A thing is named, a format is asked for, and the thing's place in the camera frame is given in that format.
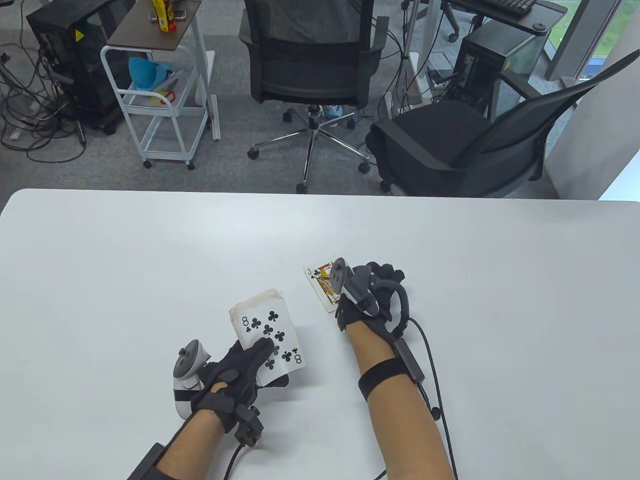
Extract white side table brown top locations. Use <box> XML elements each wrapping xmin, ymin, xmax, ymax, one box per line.
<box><xmin>107</xmin><ymin>0</ymin><xmax>221</xmax><ymax>142</ymax></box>

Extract black forearm sensor box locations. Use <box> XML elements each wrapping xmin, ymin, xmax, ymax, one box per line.
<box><xmin>391</xmin><ymin>338</ymin><xmax>427</xmax><ymax>386</ymax></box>
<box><xmin>127</xmin><ymin>442</ymin><xmax>166</xmax><ymax>480</ymax></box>

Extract person's right hand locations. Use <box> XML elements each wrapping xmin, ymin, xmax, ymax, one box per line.
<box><xmin>334</xmin><ymin>261</ymin><xmax>407</xmax><ymax>334</ymax></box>

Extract black elastic armband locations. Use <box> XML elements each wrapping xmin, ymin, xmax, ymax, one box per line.
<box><xmin>358</xmin><ymin>359</ymin><xmax>410</xmax><ymax>402</ymax></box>

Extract black chair with chrome base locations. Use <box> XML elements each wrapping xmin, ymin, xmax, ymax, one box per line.
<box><xmin>237</xmin><ymin>0</ymin><xmax>391</xmax><ymax>195</ymax></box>

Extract blue plastic funnel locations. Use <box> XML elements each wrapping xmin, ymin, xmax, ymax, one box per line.
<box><xmin>128</xmin><ymin>56</ymin><xmax>168</xmax><ymax>92</ymax></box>

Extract face clubs playing card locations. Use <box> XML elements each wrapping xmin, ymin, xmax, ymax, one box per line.
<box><xmin>303</xmin><ymin>261</ymin><xmax>346</xmax><ymax>313</ymax></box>

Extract black mesh office chair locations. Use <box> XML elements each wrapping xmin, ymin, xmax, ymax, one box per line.
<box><xmin>365</xmin><ymin>49</ymin><xmax>640</xmax><ymax>198</ymax></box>

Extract dark grey desk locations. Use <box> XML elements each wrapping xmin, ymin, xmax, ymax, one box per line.
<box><xmin>440</xmin><ymin>0</ymin><xmax>568</xmax><ymax>33</ymax></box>

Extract white rolling cart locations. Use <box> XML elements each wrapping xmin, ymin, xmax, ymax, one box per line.
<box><xmin>100</xmin><ymin>44</ymin><xmax>211</xmax><ymax>171</ymax></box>

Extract tangle of black floor cables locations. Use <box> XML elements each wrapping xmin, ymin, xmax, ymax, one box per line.
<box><xmin>0</xmin><ymin>30</ymin><xmax>90</xmax><ymax>163</ymax></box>

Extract black glove cable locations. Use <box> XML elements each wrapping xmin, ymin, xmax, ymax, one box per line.
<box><xmin>225</xmin><ymin>442</ymin><xmax>246</xmax><ymax>480</ymax></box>
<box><xmin>377</xmin><ymin>277</ymin><xmax>458</xmax><ymax>480</ymax></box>

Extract person's left hand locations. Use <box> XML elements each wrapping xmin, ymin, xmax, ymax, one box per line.
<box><xmin>192</xmin><ymin>338</ymin><xmax>291</xmax><ymax>434</ymax></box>

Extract black computer tower glass panel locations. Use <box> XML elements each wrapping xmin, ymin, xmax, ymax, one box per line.
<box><xmin>452</xmin><ymin>22</ymin><xmax>551</xmax><ymax>121</ymax></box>

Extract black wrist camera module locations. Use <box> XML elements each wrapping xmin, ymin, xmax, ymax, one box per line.
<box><xmin>235</xmin><ymin>405</ymin><xmax>264</xmax><ymax>447</ymax></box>

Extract black keyboard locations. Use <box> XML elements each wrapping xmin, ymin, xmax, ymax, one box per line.
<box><xmin>467</xmin><ymin>0</ymin><xmax>538</xmax><ymax>18</ymax></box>

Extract yellow bottle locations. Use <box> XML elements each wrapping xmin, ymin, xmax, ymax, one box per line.
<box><xmin>152</xmin><ymin>0</ymin><xmax>171</xmax><ymax>33</ymax></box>

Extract white metal stand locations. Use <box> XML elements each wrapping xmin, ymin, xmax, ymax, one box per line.
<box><xmin>397</xmin><ymin>0</ymin><xmax>441</xmax><ymax>118</ymax></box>

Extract black computer tower yellow sticker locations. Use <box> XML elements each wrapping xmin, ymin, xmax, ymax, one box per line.
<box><xmin>26</xmin><ymin>0</ymin><xmax>136</xmax><ymax>135</ymax></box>

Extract black chair leg with castor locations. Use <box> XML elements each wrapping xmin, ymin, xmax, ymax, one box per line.
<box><xmin>442</xmin><ymin>7</ymin><xmax>488</xmax><ymax>43</ymax></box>

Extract grey white handheld controller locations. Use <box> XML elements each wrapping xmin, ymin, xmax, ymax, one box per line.
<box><xmin>330</xmin><ymin>257</ymin><xmax>381</xmax><ymax>318</ymax></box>
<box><xmin>173</xmin><ymin>340</ymin><xmax>211</xmax><ymax>420</ymax></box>

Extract person's right forearm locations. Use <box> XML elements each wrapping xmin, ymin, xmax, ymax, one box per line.
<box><xmin>345</xmin><ymin>320</ymin><xmax>457</xmax><ymax>480</ymax></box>

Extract deck of playing cards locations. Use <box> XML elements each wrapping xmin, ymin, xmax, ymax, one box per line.
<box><xmin>229</xmin><ymin>289</ymin><xmax>306</xmax><ymax>388</ymax></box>

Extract person's left forearm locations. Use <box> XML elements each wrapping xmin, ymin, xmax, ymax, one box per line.
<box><xmin>157</xmin><ymin>410</ymin><xmax>227</xmax><ymax>480</ymax></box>

